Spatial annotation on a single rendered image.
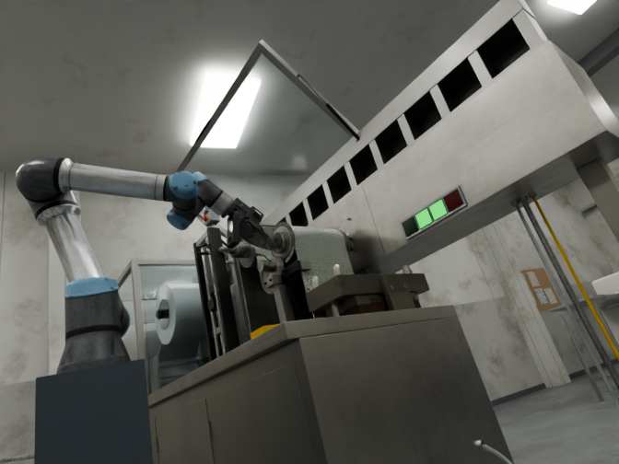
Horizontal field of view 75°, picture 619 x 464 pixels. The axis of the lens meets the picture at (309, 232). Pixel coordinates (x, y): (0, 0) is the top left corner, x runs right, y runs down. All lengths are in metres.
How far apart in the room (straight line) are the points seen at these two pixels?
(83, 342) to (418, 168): 1.10
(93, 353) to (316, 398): 0.49
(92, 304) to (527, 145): 1.18
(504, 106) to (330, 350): 0.84
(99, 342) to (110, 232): 4.73
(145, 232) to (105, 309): 4.69
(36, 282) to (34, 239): 0.53
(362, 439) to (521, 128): 0.91
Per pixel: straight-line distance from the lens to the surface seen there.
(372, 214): 1.55
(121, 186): 1.24
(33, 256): 5.68
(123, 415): 0.98
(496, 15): 1.46
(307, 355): 0.92
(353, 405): 0.98
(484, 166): 1.32
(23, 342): 5.37
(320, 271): 1.38
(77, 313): 1.08
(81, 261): 1.28
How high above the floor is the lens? 0.73
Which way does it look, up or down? 22 degrees up
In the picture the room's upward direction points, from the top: 15 degrees counter-clockwise
